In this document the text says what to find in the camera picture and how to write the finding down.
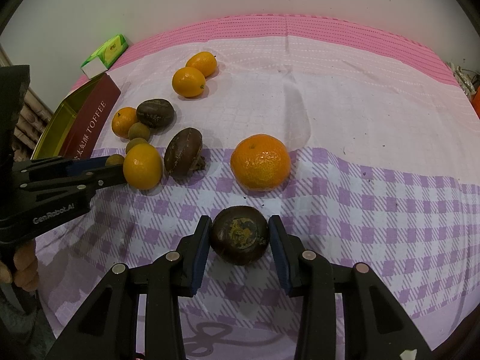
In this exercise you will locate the mandarin orange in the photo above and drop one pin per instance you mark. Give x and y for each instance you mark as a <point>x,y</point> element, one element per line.
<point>123,120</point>
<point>260,163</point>

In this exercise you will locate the near back orange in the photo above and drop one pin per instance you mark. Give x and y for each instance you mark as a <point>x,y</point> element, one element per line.
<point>188,82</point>

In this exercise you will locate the dark passion fruit gripped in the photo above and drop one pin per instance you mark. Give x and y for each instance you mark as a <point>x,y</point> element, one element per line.
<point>240,235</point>

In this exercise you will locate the green tissue box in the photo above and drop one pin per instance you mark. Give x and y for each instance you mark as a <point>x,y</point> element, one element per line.
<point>104,56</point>

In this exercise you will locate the small green fruit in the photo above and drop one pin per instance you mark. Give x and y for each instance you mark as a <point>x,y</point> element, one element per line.
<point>134,142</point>
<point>139,130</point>
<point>114,160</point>

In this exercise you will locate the far back orange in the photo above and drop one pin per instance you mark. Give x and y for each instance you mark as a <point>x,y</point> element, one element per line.
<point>204,61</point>

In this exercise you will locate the dark passion fruit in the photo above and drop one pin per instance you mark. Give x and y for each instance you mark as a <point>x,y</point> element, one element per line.
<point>155,113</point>
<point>183,155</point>

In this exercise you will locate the large yellow orange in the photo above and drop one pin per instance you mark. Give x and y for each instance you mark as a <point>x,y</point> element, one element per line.
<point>143,167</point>

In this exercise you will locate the pink purple checked tablecloth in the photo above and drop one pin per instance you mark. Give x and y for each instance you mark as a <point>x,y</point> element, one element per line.
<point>360,140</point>

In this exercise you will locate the person left hand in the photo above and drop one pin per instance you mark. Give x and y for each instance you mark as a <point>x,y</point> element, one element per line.
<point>25,262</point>

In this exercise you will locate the gold toffee tin box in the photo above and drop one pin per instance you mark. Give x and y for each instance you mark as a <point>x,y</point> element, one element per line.
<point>77,123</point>

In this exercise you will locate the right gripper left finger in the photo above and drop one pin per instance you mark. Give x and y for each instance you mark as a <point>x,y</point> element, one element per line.
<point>105,325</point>

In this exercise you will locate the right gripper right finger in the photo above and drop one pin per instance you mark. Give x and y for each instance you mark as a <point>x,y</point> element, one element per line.
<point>376,326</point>

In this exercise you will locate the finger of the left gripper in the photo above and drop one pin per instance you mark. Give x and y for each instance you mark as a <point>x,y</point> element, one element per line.
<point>55,179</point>
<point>59,165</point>

